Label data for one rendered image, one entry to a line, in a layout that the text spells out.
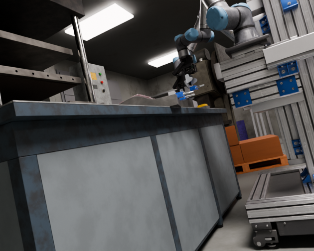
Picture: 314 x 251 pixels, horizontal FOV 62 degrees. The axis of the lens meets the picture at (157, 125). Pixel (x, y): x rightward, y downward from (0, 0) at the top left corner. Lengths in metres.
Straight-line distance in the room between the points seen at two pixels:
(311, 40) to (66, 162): 1.13
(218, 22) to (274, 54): 0.33
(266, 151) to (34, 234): 3.25
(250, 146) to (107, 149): 2.89
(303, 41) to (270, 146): 2.43
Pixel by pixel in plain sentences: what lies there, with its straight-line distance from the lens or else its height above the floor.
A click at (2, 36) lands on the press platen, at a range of 1.97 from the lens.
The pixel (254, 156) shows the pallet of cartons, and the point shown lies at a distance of 3.67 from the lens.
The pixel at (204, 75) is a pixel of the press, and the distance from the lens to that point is 5.16.
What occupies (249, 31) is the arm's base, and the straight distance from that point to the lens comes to 1.55.
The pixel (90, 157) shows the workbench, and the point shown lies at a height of 0.64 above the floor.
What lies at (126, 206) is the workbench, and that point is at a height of 0.44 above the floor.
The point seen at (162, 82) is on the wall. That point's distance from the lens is 10.22.
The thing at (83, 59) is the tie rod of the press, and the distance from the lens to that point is 2.24.
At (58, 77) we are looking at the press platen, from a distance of 2.05.
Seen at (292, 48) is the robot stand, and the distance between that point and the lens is 1.38.
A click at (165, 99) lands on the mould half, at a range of 1.33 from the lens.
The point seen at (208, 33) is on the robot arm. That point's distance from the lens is 1.82.
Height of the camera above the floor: 0.63
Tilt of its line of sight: 4 degrees up
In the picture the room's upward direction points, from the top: 13 degrees counter-clockwise
